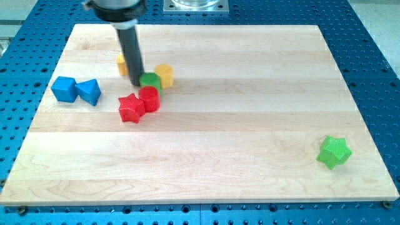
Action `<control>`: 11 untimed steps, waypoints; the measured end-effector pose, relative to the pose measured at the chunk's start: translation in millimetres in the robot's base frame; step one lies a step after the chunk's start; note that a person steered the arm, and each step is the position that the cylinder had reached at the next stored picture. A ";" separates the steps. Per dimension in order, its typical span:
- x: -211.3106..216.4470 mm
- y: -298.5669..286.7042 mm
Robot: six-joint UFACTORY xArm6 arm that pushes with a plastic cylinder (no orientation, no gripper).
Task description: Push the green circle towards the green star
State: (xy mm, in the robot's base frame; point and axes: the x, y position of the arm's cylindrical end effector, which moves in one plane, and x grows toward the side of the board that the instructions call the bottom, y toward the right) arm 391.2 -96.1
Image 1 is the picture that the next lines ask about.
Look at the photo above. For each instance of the blue triangle block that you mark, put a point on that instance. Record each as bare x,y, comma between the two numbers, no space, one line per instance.
89,91

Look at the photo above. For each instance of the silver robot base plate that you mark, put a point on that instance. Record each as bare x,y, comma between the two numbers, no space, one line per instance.
195,6

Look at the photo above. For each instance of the blue cube block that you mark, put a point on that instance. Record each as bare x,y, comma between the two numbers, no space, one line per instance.
64,89

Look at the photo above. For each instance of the green star block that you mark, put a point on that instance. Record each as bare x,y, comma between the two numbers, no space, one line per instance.
333,151

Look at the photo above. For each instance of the green cylinder block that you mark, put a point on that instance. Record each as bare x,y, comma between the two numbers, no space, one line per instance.
150,79

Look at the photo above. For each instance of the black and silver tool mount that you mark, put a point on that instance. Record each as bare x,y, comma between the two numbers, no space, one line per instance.
122,14

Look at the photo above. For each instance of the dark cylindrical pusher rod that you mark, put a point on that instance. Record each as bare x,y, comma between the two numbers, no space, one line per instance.
132,54

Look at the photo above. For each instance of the light wooden board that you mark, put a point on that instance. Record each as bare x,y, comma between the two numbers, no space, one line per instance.
242,123

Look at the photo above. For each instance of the yellow hexagon block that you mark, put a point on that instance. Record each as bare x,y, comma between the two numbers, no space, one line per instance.
166,75

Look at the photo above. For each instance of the red cylinder block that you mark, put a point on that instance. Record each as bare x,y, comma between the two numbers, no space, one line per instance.
150,97

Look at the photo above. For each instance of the yellow block behind rod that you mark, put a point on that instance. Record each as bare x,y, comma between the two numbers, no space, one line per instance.
121,64

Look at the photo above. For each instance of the blue perforated table plate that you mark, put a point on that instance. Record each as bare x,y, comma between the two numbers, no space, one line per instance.
363,37

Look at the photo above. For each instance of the red star block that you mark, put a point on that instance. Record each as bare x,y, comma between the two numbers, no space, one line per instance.
131,108

